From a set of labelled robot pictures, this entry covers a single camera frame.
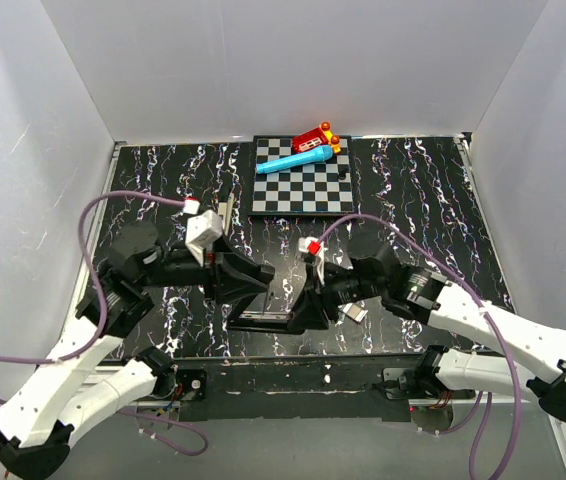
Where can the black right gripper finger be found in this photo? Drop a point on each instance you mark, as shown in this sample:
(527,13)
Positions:
(315,275)
(307,313)

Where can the red yellow toy bus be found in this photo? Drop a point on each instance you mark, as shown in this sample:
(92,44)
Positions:
(321,135)

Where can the black white chessboard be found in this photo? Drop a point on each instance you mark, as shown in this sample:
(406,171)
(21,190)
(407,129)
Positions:
(308,190)

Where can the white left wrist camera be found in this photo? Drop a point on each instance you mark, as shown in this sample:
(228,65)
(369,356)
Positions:
(201,232)

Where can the black marker pen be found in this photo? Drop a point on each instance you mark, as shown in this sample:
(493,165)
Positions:
(269,323)

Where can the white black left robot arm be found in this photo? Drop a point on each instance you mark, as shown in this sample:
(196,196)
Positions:
(49,414)

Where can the aluminium rail frame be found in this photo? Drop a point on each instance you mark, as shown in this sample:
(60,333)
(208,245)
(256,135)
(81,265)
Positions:
(402,198)

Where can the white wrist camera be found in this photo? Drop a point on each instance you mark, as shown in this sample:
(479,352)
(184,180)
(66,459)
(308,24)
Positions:
(311,248)
(201,232)

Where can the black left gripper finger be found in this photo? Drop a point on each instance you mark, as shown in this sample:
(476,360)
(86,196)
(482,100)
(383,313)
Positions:
(238,294)
(240,267)

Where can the black silver stapler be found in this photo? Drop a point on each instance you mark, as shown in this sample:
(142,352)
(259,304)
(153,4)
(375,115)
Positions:
(225,212)

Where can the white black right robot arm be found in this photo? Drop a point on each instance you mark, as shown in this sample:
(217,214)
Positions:
(525,359)

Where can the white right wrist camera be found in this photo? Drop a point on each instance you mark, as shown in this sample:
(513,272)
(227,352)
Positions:
(311,248)

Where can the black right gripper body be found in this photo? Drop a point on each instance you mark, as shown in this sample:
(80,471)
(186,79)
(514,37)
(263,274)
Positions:
(347,287)

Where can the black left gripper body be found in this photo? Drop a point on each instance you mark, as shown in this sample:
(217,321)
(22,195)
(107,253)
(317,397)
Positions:
(180,268)

